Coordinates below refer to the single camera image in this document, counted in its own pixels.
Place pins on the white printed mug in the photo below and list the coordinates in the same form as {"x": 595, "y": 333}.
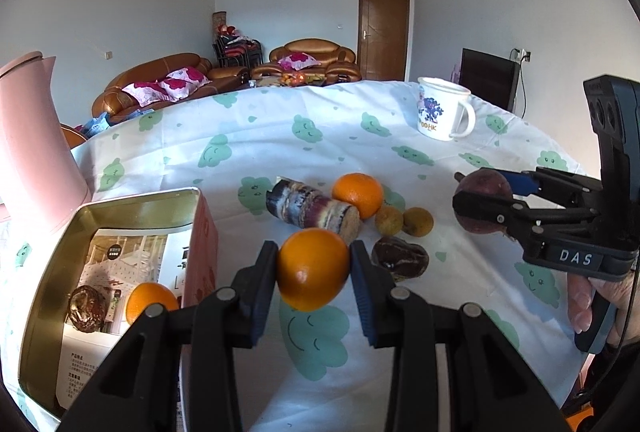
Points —
{"x": 442, "y": 112}

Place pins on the black television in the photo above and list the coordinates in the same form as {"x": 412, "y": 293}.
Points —
{"x": 487, "y": 80}

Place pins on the brown leather sofa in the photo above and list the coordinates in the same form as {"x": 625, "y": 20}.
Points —
{"x": 150, "y": 72}

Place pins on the blue cloth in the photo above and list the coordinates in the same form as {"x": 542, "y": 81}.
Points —
{"x": 97, "y": 125}

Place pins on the brown leather armchair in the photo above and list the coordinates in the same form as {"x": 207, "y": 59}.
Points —
{"x": 310, "y": 47}

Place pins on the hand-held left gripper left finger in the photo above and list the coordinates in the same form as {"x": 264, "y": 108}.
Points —
{"x": 262, "y": 297}

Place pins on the small brown longan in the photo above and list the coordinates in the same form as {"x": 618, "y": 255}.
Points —
{"x": 389, "y": 220}
{"x": 418, "y": 222}

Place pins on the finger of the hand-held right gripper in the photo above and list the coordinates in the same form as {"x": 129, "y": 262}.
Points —
{"x": 485, "y": 207}
{"x": 522, "y": 182}

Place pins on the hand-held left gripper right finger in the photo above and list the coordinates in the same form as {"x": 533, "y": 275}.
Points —
{"x": 362, "y": 299}

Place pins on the cloud print tablecloth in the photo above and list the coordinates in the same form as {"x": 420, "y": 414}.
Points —
{"x": 325, "y": 122}

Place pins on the pink floral pillow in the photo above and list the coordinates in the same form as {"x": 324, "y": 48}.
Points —
{"x": 184, "y": 80}
{"x": 145, "y": 91}
{"x": 298, "y": 61}

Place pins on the orange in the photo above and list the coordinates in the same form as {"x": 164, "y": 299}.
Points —
{"x": 150, "y": 304}
{"x": 357, "y": 194}
{"x": 312, "y": 269}

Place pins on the wall power outlet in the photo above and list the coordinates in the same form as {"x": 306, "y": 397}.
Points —
{"x": 525, "y": 55}

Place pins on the gold tin box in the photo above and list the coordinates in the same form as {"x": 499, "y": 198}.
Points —
{"x": 55, "y": 272}

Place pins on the tall brown floor vase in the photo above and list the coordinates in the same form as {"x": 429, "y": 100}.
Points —
{"x": 219, "y": 20}

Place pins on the purple passion fruit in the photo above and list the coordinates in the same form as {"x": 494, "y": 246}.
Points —
{"x": 482, "y": 187}

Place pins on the pink electric kettle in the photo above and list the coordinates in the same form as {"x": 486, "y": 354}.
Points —
{"x": 35, "y": 147}

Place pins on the coffee table with snacks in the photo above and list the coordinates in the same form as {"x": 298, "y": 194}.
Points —
{"x": 287, "y": 80}

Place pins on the stacked black chairs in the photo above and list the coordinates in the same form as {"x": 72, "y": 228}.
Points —
{"x": 237, "y": 50}

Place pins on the person's right hand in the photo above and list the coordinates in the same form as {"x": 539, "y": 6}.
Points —
{"x": 580, "y": 302}

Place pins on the wooden chair back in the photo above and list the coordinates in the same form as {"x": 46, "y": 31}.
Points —
{"x": 72, "y": 137}

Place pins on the purple sugarcane piece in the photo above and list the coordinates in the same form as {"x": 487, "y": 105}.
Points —
{"x": 310, "y": 208}

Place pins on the brown wooden door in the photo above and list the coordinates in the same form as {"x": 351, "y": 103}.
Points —
{"x": 384, "y": 30}

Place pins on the dark snack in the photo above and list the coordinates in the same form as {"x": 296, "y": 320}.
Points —
{"x": 400, "y": 258}
{"x": 87, "y": 308}

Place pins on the printed paper leaflet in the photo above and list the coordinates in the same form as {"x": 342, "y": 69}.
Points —
{"x": 135, "y": 257}

